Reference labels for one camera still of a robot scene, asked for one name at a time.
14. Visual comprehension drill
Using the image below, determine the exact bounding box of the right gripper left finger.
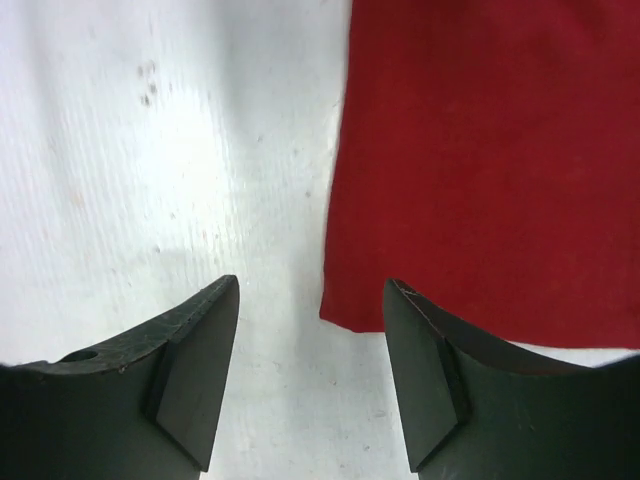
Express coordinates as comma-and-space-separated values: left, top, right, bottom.
9, 275, 240, 473

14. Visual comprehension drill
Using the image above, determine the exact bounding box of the red t shirt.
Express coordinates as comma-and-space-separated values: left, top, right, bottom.
320, 0, 639, 349

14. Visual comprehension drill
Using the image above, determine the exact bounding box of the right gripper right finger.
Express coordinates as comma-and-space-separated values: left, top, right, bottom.
382, 278, 594, 474

